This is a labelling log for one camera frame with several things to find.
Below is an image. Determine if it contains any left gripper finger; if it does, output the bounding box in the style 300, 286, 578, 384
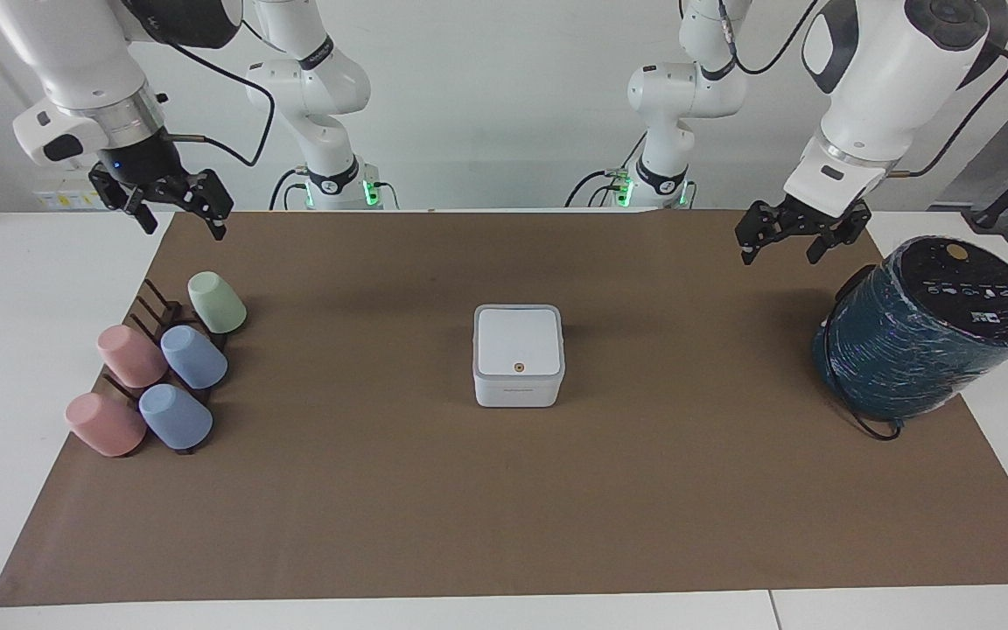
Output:
805, 201, 873, 266
734, 200, 799, 266

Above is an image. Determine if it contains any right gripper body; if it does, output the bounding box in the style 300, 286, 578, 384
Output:
100, 129, 193, 204

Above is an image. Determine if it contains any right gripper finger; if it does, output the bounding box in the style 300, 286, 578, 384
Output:
164, 170, 235, 242
87, 164, 159, 235

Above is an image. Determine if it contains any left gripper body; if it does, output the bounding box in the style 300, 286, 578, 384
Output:
779, 194, 857, 237

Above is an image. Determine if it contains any white square trash can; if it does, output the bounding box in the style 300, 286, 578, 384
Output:
472, 304, 567, 409

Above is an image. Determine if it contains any green cup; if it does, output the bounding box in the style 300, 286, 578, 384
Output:
186, 270, 249, 335

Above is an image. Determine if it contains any dark wooden cup rack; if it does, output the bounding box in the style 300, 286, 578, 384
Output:
101, 277, 230, 457

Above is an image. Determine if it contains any dark teal wrapped cylinder speaker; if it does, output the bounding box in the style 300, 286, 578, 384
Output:
811, 234, 1008, 424

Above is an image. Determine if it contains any blue cup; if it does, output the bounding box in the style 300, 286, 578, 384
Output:
159, 325, 229, 391
137, 382, 214, 452

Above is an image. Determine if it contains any pink cup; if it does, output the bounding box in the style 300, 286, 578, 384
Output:
64, 391, 148, 459
96, 324, 169, 389

